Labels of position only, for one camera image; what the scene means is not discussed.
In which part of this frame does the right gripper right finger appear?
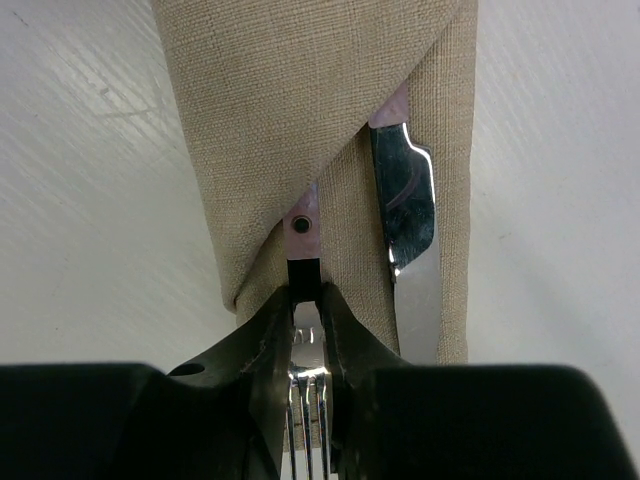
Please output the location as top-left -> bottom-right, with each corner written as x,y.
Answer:
320,284 -> 638,479

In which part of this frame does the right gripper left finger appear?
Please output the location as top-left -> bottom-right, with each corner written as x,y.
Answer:
1,288 -> 293,479

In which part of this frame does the pink handled fork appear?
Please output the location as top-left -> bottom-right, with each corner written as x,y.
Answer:
282,184 -> 330,479

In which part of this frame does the pink handled knife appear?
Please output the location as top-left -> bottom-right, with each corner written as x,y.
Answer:
368,83 -> 442,365

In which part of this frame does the beige cloth napkin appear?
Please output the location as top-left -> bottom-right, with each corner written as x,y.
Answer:
152,1 -> 478,364

